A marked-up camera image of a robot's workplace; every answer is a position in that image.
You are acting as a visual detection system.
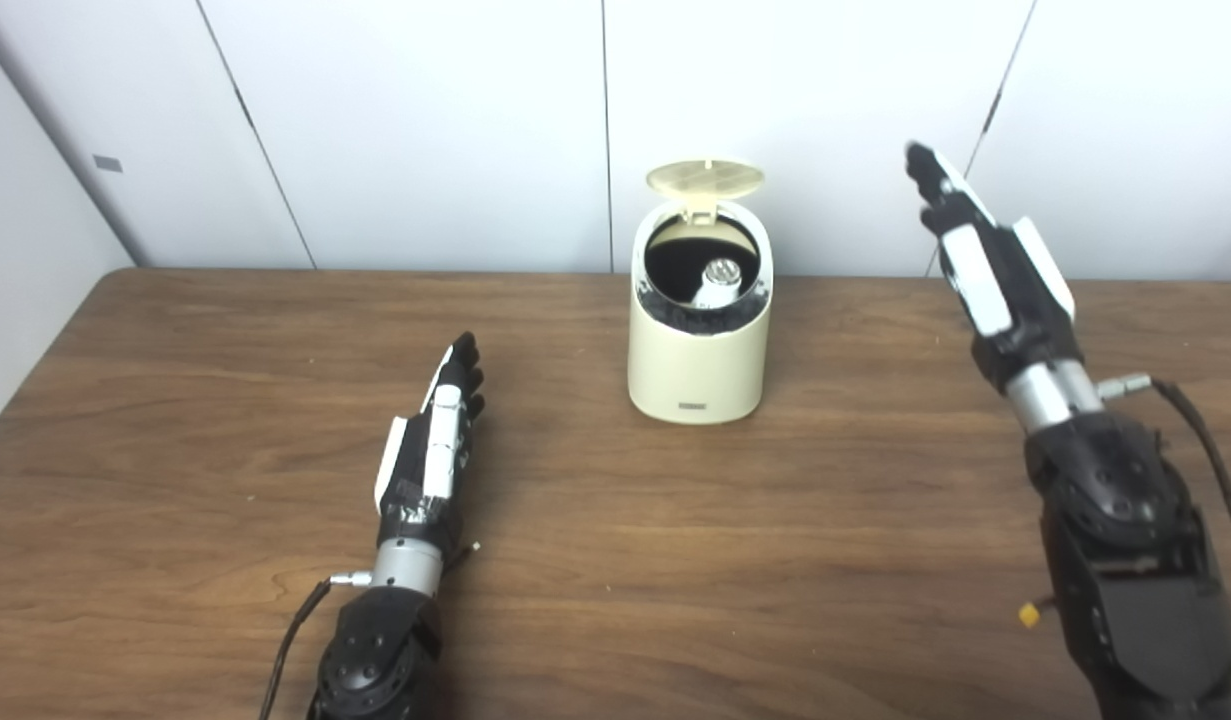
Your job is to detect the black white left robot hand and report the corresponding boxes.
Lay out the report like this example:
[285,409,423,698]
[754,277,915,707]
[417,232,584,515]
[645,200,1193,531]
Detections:
[374,332,486,556]

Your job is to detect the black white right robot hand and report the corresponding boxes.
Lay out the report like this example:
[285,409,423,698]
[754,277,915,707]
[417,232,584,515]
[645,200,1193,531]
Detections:
[904,142,1084,396]

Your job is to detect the small white plastic bottle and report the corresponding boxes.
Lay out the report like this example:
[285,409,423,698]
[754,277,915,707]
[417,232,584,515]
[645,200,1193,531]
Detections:
[693,258,744,309]

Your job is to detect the cream round bin lid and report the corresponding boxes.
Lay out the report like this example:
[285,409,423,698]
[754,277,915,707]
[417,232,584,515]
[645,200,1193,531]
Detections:
[645,158,766,223]

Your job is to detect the cream-colored bin body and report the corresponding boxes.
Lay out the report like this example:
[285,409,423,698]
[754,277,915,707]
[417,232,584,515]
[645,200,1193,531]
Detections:
[627,200,775,425]

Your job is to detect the black bin liner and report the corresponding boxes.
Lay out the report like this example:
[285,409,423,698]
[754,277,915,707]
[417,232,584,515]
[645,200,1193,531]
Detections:
[637,218,771,334]

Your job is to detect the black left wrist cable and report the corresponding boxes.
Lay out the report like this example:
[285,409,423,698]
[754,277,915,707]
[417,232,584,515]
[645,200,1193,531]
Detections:
[258,571,374,720]

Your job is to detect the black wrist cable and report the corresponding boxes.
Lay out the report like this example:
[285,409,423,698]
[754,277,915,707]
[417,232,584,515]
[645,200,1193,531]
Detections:
[258,571,374,720]
[1097,373,1231,601]

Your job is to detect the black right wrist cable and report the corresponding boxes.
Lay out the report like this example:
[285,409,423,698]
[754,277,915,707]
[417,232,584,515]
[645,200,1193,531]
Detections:
[1097,373,1231,601]

